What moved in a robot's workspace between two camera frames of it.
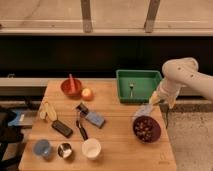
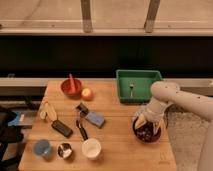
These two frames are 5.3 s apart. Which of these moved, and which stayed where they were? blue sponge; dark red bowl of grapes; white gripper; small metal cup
Moved: white gripper
Stayed: dark red bowl of grapes; blue sponge; small metal cup
